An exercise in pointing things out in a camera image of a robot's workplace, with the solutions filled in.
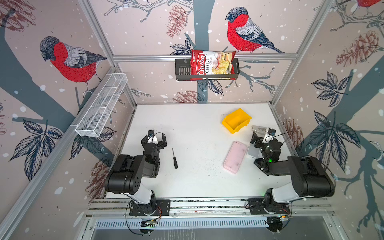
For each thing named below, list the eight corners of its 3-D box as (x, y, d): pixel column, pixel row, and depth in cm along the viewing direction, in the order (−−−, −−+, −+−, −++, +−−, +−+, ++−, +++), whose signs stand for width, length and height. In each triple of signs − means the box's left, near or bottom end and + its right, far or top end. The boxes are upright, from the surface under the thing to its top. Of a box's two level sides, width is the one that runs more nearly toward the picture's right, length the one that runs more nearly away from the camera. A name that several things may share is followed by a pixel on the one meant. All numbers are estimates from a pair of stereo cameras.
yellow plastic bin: (235, 136, 103) (237, 131, 98) (220, 124, 109) (221, 119, 105) (251, 121, 112) (253, 115, 107) (236, 111, 118) (237, 106, 113)
